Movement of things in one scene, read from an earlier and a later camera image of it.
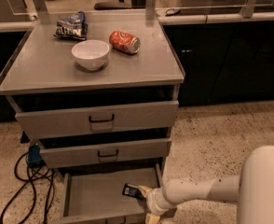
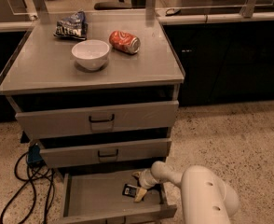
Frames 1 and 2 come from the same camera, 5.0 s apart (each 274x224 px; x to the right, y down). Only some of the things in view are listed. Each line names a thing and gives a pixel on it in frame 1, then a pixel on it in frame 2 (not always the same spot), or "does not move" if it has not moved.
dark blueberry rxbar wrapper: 132,190 does not move
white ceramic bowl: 90,54 does not move
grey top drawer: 102,119 does not move
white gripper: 156,202 -> 145,178
